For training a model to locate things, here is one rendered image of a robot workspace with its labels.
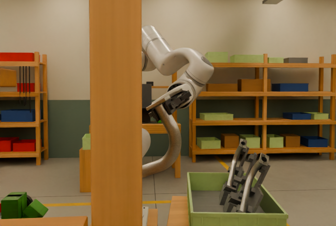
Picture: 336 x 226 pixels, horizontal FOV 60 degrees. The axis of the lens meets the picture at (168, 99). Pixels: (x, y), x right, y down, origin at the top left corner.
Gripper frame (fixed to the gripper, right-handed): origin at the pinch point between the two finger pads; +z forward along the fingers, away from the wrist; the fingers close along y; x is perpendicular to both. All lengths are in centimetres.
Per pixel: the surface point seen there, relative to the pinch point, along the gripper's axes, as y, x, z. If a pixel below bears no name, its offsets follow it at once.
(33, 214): -52, 9, 4
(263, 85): -20, 107, -551
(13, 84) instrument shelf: -23.9, -22.7, 12.7
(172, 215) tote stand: -58, 61, -71
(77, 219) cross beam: -11.4, 6.6, 29.0
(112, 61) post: 5.0, -13.6, 19.8
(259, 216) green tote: -8, 65, -49
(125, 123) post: 1.6, -3.2, 21.3
